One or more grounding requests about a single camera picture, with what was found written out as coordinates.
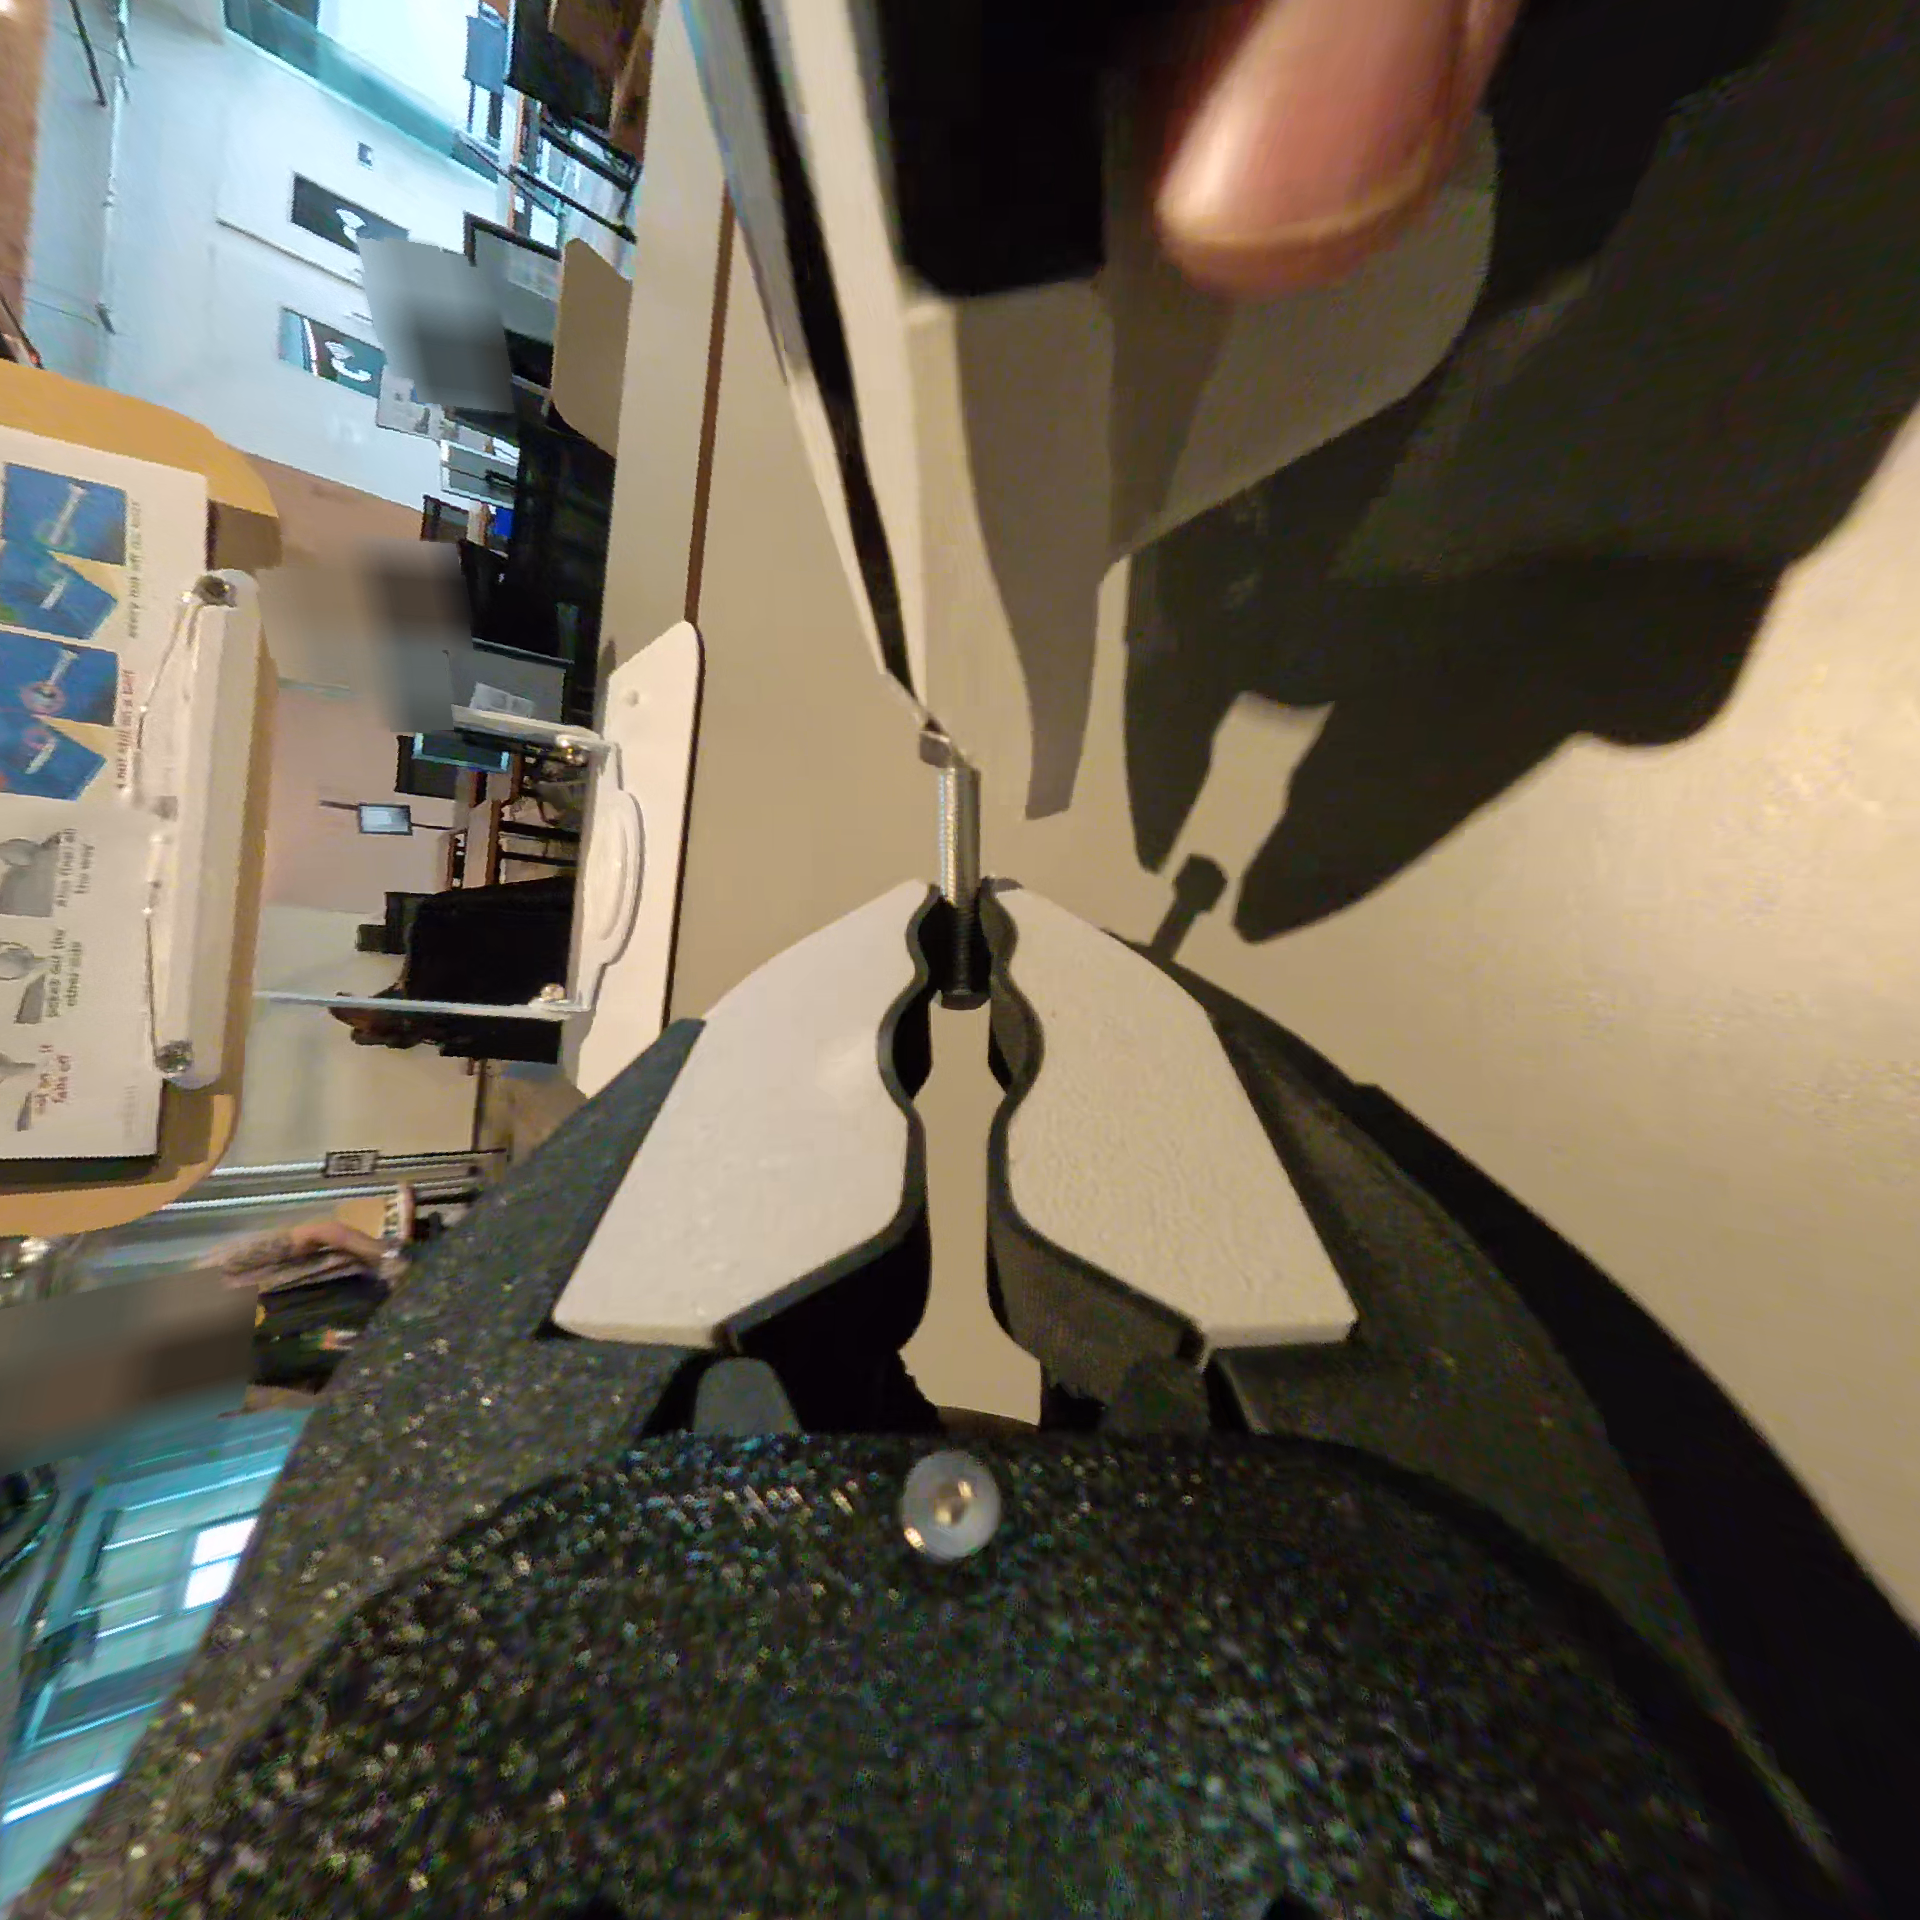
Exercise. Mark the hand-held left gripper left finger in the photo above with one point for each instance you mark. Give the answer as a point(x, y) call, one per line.
point(748, 1157)

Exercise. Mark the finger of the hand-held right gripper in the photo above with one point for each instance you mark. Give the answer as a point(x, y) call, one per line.
point(835, 226)
point(1279, 387)

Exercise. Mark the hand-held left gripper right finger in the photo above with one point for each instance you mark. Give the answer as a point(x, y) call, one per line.
point(1154, 1157)

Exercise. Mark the silver bolt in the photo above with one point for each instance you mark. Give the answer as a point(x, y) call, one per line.
point(962, 821)

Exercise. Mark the person's right hand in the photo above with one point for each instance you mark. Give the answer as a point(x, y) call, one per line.
point(1321, 137)

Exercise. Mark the grey rounded board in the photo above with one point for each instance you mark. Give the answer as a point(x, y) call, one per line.
point(594, 345)

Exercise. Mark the black box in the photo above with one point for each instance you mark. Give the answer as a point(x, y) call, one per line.
point(475, 958)

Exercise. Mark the white sign stand base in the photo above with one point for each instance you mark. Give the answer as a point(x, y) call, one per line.
point(664, 723)

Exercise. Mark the small display screen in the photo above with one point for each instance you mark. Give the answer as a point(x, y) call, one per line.
point(385, 814)

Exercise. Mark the glass balcony railing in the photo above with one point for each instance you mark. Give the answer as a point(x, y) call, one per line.
point(364, 76)

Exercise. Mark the white mounting plate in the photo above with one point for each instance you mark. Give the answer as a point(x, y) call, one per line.
point(219, 821)

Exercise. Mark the wooden sign board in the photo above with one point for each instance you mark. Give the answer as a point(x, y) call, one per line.
point(241, 500)

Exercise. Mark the paper instruction sheet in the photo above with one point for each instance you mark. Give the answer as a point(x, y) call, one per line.
point(90, 896)

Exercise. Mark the grid pane window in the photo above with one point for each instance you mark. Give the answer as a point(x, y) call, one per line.
point(136, 1614)

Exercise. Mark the metal rail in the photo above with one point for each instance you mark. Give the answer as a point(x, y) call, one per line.
point(344, 1171)

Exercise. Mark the black wall sign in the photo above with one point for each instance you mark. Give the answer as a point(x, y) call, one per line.
point(332, 348)
point(344, 216)

